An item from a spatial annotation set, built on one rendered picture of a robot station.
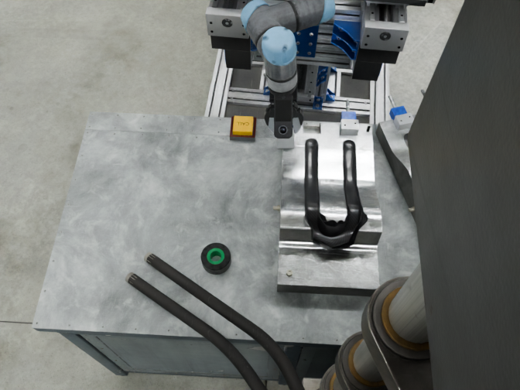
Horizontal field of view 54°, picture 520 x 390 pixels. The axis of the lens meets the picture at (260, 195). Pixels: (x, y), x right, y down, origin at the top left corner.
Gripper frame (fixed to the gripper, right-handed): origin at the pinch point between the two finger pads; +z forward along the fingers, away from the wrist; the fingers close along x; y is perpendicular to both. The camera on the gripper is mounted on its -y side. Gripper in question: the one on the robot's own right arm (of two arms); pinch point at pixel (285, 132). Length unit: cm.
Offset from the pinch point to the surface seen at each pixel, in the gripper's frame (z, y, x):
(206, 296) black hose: 2, -47, 18
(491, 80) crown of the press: -103, -62, -16
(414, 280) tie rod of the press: -75, -63, -17
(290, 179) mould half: 5.5, -12.0, -1.6
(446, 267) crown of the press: -95, -69, -15
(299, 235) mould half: 3.4, -29.4, -4.6
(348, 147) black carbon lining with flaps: 7.6, -0.3, -18.0
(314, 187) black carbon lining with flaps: 5.7, -14.3, -8.3
